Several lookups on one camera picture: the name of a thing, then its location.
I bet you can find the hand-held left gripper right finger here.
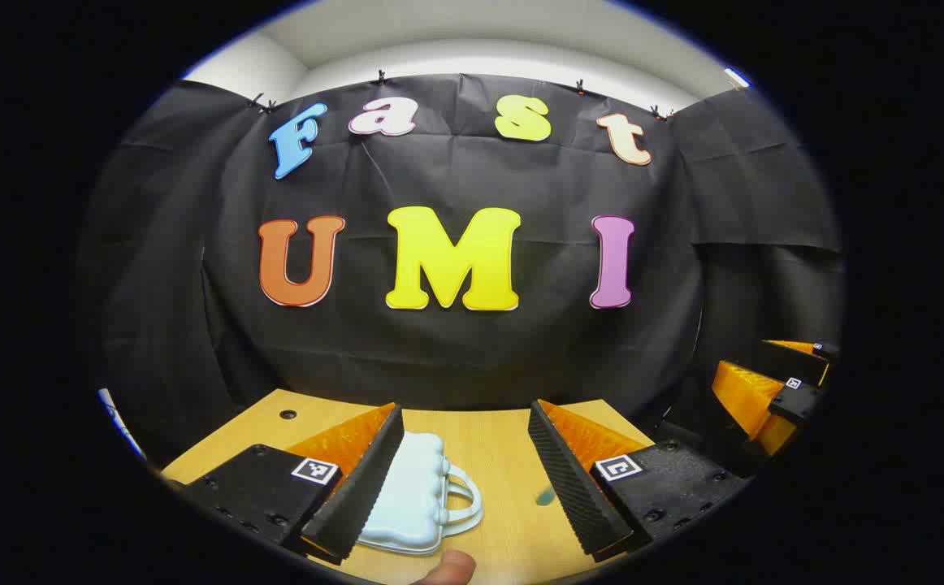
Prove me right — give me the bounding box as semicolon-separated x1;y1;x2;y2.
527;398;753;563

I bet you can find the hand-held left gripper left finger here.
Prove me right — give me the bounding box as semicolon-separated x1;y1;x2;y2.
165;402;405;566

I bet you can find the black backdrop cloth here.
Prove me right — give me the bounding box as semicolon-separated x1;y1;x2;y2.
78;73;845;468

